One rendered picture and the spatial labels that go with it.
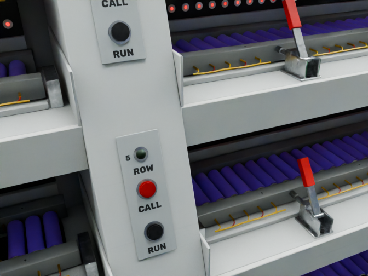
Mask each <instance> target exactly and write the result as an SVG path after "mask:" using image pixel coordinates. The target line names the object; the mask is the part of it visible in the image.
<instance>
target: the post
mask: <svg viewBox="0 0 368 276"><path fill-rule="evenodd" d="M43 2H44V7H45V12H46V15H47V21H48V26H50V27H51V29H52V30H53V33H54V35H55V37H56V39H57V41H58V42H59V45H60V47H61V49H62V51H63V53H64V55H65V57H66V59H67V61H68V63H69V65H70V67H71V69H72V71H73V76H74V83H75V87H76V93H77V100H78V106H79V112H80V119H81V123H82V129H83V136H84V142H85V149H86V153H87V159H88V165H89V169H86V170H82V171H79V173H80V174H81V177H82V180H83V183H84V187H85V190H86V192H87V195H88V199H89V202H90V205H91V209H92V211H93V214H94V218H95V221H96V224H97V228H98V230H99V233H100V237H101V240H102V243H103V246H104V249H105V253H106V256H107V259H108V262H109V265H110V268H111V272H112V275H113V276H206V272H205V266H204V258H203V251H202V244H201V239H200V232H199V225H198V218H197V211H196V203H195V199H194V192H193V185H192V177H191V170H190V165H189V159H188V151H187V144H186V137H185V130H184V125H183V118H182V111H181V104H180V96H179V89H178V85H177V78H176V70H175V63H174V56H173V49H172V44H171V37H170V30H169V23H168V15H167V11H166V4H165V0H137V6H138V10H139V16H140V23H141V29H142V36H143V43H144V47H145V53H146V58H145V59H139V60H131V61H123V62H115V63H111V64H102V61H101V55H100V49H99V44H98V40H97V34H96V28H95V23H94V17H93V11H92V7H91V1H90V0H43ZM154 129H158V134H159V141H160V147H161V152H162V159H163V165H164V171H165V178H166V185H167V189H168V196H169V202H170V208H171V215H172V222H173V226H174V233H175V239H176V246H177V249H174V250H171V251H168V252H164V253H162V254H159V255H155V256H152V257H149V258H146V259H143V260H139V261H138V258H137V252H136V246H135V241H134V235H133V229H132V225H131V219H130V214H129V208H128V202H127V197H126V192H125V187H124V181H123V175H122V169H121V165H120V160H119V154H118V148H117V142H116V137H119V136H124V135H130V134H135V133H140V132H144V131H149V130H154Z"/></svg>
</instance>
